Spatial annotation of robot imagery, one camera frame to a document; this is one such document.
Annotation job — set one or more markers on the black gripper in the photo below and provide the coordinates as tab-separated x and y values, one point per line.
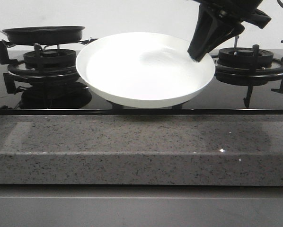
211	30

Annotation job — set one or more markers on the grey cabinet drawer front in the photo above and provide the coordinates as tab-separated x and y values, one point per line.
140	206

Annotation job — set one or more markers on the black left gas burner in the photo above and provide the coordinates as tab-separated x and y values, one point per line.
47	66

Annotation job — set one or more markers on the black right gas burner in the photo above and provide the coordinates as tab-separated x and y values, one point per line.
247	66

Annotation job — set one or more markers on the black glass cooktop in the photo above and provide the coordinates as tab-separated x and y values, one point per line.
76	98

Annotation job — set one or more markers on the white round plate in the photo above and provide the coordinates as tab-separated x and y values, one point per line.
143	70

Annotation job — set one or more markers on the black frying pan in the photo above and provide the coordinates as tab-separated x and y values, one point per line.
43	35

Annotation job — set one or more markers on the black gas burner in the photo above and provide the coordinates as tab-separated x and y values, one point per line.
47	66
247	66

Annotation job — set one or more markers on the black left pan support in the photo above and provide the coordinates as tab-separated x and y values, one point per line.
9	80

